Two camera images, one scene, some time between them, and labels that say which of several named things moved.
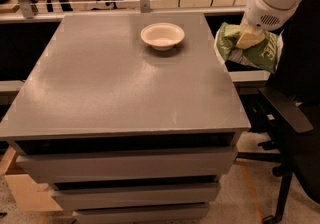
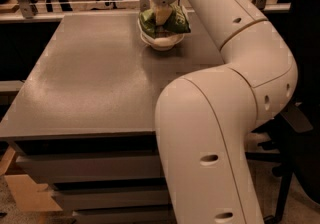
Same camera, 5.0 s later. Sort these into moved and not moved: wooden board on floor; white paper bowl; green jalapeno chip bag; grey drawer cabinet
Moved: green jalapeno chip bag
Not moved: wooden board on floor; white paper bowl; grey drawer cabinet
